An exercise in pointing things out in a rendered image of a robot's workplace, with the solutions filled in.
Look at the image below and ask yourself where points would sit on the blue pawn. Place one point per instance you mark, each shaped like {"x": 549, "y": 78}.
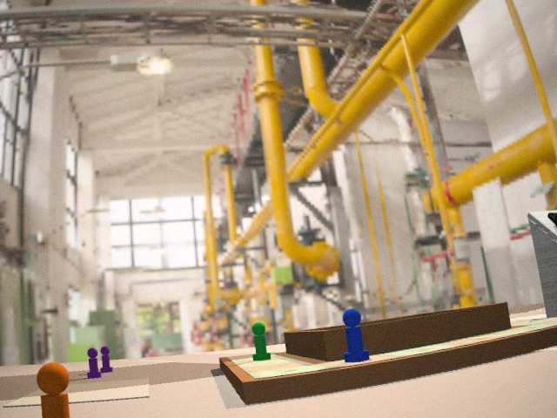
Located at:
{"x": 356, "y": 352}

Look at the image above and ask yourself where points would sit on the orange game pawn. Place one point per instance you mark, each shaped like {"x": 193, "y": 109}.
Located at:
{"x": 53, "y": 379}

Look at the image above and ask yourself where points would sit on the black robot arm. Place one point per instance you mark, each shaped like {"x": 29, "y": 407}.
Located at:
{"x": 553, "y": 217}

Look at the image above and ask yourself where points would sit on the green pawn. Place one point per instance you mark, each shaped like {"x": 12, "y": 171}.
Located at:
{"x": 261, "y": 354}

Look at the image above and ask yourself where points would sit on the purple pawn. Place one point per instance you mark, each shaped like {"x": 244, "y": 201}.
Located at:
{"x": 92, "y": 352}
{"x": 106, "y": 360}

